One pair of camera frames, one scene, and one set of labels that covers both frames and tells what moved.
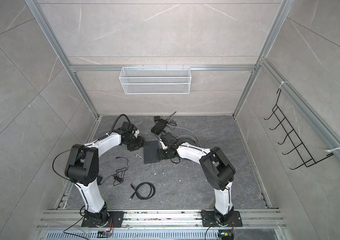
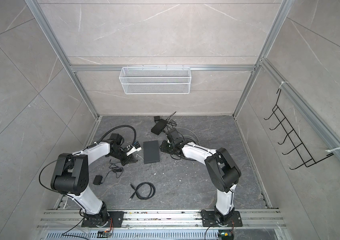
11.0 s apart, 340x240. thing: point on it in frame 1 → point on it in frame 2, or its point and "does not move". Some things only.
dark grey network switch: [150, 152] does not move
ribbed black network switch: [159, 126] does not move
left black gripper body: [136, 143] → [125, 158]
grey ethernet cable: [195, 138] does not move
